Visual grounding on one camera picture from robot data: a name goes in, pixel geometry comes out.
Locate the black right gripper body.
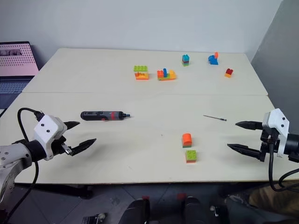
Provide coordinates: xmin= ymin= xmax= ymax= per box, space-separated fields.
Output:
xmin=259 ymin=127 xmax=281 ymax=162

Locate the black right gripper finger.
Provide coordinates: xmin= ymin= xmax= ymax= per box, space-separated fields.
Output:
xmin=235 ymin=120 xmax=264 ymax=131
xmin=227 ymin=143 xmax=261 ymax=161

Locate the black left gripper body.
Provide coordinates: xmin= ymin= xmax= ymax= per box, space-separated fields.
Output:
xmin=50 ymin=135 xmax=73 ymax=158

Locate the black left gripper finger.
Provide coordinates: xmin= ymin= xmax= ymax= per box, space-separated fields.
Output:
xmin=70 ymin=138 xmax=97 ymax=157
xmin=63 ymin=121 xmax=81 ymax=132

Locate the black red electric screwdriver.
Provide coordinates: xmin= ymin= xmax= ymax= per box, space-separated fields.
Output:
xmin=80 ymin=111 xmax=131 ymax=122

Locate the screwdriver bit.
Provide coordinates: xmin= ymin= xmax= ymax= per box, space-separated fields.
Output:
xmin=203 ymin=114 xmax=228 ymax=122

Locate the dark brown bundle under table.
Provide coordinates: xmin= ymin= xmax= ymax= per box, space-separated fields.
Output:
xmin=218 ymin=183 xmax=299 ymax=224

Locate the orange rounded brick on green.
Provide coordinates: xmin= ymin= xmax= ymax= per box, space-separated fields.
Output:
xmin=181 ymin=133 xmax=193 ymax=149

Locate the grey partition panel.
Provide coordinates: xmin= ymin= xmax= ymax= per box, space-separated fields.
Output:
xmin=249 ymin=0 xmax=299 ymax=115

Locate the small black device on floor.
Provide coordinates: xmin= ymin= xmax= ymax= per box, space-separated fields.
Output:
xmin=81 ymin=212 xmax=107 ymax=224

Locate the blue orange brick figure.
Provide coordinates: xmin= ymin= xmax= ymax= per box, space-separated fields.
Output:
xmin=207 ymin=51 xmax=220 ymax=66

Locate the dark rounded shape red tab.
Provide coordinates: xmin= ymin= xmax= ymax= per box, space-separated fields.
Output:
xmin=124 ymin=196 xmax=151 ymax=224
xmin=177 ymin=193 xmax=204 ymax=224

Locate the laptop with pink screen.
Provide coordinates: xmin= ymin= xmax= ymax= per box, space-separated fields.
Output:
xmin=0 ymin=41 xmax=40 ymax=110

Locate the orange yellow toy brick plate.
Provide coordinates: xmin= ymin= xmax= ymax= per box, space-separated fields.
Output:
xmin=135 ymin=71 xmax=150 ymax=81

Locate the multicolour toy brick boat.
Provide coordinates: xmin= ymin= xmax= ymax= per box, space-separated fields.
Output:
xmin=157 ymin=68 xmax=177 ymax=82

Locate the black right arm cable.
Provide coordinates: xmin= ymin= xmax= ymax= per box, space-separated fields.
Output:
xmin=268 ymin=137 xmax=299 ymax=193

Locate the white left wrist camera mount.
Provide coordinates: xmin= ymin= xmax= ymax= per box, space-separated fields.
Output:
xmin=33 ymin=114 xmax=67 ymax=161

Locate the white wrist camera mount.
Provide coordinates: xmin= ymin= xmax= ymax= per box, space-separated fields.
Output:
xmin=262 ymin=108 xmax=291 ymax=158
xmin=33 ymin=114 xmax=67 ymax=161

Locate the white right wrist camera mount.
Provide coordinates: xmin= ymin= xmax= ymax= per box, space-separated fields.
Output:
xmin=262 ymin=108 xmax=291 ymax=158

